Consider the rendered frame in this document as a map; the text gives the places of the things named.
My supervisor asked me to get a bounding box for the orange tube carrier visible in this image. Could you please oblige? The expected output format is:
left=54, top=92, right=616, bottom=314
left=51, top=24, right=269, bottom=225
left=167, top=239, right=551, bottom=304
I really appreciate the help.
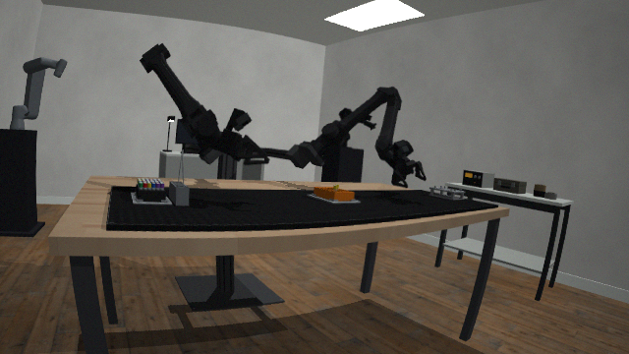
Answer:
left=314, top=187, right=355, bottom=202

